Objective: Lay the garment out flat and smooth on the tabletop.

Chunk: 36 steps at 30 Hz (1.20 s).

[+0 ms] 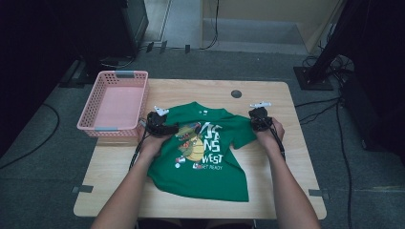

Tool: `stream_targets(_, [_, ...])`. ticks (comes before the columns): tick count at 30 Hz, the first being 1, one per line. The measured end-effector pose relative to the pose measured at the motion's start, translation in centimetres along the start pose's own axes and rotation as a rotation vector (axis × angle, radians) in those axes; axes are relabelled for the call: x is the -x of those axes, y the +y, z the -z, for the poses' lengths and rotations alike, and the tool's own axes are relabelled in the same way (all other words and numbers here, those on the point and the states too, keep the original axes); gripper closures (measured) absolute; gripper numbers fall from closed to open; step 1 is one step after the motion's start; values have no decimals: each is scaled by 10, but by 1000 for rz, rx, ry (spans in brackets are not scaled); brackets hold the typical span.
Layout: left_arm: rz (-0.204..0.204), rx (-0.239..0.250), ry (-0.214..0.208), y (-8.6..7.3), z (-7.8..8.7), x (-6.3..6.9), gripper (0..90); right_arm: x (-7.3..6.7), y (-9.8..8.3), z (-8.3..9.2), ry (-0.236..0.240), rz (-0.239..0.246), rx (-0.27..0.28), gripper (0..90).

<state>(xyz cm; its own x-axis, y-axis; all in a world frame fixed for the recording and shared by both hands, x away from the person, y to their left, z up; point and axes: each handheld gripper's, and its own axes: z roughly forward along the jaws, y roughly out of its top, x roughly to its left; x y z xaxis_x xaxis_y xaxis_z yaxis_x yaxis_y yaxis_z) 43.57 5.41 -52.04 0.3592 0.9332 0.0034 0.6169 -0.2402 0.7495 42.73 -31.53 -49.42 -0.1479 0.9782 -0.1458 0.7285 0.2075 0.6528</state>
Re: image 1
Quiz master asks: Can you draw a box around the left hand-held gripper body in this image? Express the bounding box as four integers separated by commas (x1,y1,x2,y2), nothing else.
144,105,170,137

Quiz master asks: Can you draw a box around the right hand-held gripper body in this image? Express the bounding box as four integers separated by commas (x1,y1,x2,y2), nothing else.
247,101,273,132

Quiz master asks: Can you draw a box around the green printed t-shirt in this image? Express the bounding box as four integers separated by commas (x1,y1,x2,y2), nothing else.
146,101,258,203

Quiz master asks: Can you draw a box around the person's right hand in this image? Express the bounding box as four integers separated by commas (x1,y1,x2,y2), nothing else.
255,116,287,151

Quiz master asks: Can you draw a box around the person's left hand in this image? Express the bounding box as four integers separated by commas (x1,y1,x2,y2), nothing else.
139,128,175,157

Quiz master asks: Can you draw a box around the pink plastic basket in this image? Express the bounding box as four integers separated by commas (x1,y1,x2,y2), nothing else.
76,70,150,138

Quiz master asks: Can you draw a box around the black stand base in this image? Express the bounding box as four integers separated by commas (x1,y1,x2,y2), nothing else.
292,65,334,92

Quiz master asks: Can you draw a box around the light wooden furniture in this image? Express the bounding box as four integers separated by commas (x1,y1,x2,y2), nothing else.
200,0,347,55

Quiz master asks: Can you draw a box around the grey tape strip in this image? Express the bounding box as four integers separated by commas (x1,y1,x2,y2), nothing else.
71,185,95,195
308,188,330,200

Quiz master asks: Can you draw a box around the black monitor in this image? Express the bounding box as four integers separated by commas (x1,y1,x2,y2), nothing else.
77,0,150,63

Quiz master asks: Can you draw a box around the black stand pole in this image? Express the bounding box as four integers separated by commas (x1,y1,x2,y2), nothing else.
307,0,366,83

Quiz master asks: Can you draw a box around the black equipment case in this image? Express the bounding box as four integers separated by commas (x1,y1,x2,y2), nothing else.
339,72,405,157

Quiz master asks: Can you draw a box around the right hand-held gripper cable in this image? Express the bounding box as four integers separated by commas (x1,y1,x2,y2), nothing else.
269,122,287,160

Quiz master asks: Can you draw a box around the hand-held gripper cable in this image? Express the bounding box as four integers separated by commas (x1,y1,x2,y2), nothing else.
269,122,287,160
128,118,149,172

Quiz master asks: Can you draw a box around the left hand-held gripper cable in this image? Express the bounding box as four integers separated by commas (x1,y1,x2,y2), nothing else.
128,118,149,172

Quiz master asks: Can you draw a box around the long black floor cable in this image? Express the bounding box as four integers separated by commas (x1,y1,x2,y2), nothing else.
335,98,353,229

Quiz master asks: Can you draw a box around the black hanging cable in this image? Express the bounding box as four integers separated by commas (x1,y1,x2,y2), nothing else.
200,0,222,51

